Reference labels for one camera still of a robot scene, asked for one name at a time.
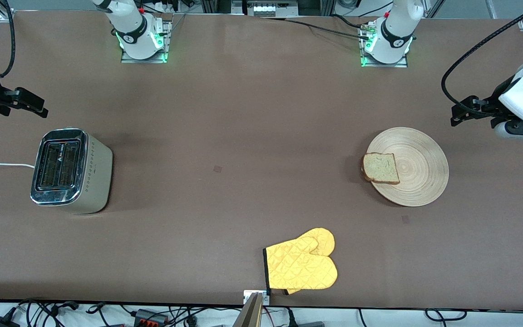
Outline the yellow quilted oven mitt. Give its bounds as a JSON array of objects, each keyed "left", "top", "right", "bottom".
[{"left": 263, "top": 228, "right": 338, "bottom": 296}]

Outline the long black table cable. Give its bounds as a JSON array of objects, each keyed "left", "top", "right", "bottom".
[{"left": 261, "top": 16, "right": 373, "bottom": 40}]

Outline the grey power strip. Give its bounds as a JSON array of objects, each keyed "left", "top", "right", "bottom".
[{"left": 243, "top": 0, "right": 298, "bottom": 17}]

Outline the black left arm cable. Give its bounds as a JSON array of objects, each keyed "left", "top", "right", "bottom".
[{"left": 441, "top": 14, "right": 523, "bottom": 117}]

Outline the silver beige two-slot toaster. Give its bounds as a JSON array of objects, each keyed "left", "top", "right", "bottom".
[{"left": 30, "top": 128, "right": 113, "bottom": 215}]

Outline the short black table cable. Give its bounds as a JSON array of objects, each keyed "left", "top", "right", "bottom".
[{"left": 332, "top": 14, "right": 367, "bottom": 30}]

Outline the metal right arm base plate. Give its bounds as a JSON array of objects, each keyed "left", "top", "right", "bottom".
[{"left": 120, "top": 17, "right": 173, "bottom": 64}]

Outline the round wooden plate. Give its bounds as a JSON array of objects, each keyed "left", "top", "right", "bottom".
[{"left": 366, "top": 127, "right": 449, "bottom": 208}]

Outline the wooden camera post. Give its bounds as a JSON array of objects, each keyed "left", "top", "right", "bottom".
[{"left": 232, "top": 293, "right": 264, "bottom": 327}]

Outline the brown-crusted bread slice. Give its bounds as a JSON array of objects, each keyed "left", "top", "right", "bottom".
[{"left": 360, "top": 153, "right": 401, "bottom": 185}]

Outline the looped black cable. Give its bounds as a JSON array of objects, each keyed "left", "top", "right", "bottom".
[{"left": 425, "top": 308, "right": 467, "bottom": 322}]

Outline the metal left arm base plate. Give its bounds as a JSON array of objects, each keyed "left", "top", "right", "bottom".
[{"left": 358, "top": 22, "right": 410, "bottom": 69}]

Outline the small metal camera bracket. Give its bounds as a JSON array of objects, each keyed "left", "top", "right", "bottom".
[{"left": 243, "top": 290, "right": 271, "bottom": 306}]

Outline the black orange connector box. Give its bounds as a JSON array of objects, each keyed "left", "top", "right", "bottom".
[{"left": 133, "top": 309, "right": 170, "bottom": 326}]

